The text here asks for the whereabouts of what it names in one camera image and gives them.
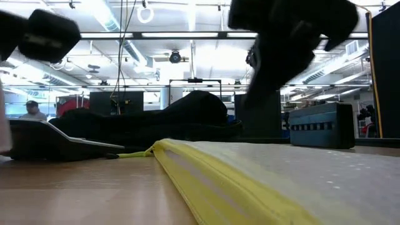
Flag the black backpack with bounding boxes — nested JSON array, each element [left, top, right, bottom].
[[49, 90, 243, 148]]

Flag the black monitor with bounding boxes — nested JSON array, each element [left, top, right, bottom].
[[89, 91, 144, 116]]

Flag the large black background panel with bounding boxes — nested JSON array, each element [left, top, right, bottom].
[[234, 90, 282, 139]]

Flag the black background robot arms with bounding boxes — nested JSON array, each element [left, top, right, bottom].
[[356, 104, 378, 139]]

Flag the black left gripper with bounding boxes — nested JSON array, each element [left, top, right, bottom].
[[0, 8, 82, 64]]

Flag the black curtain partition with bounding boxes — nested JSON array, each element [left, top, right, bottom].
[[366, 2, 400, 139]]

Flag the black overhead frame beam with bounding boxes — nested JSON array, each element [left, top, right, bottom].
[[79, 30, 369, 41]]

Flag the red storage bins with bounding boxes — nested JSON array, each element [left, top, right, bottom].
[[56, 95, 90, 118]]

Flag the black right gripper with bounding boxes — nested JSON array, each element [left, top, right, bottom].
[[227, 0, 360, 109]]

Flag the hanging black cables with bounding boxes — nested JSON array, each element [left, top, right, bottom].
[[114, 0, 138, 115]]

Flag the round black ceiling spotlight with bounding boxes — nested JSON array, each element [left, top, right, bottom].
[[169, 49, 183, 64]]

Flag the white pillar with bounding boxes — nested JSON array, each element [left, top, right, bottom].
[[159, 86, 184, 110]]

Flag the black weekly pill organizer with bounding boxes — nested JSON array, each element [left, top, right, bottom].
[[289, 102, 356, 149]]

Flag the person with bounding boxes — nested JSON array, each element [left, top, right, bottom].
[[18, 100, 48, 121]]

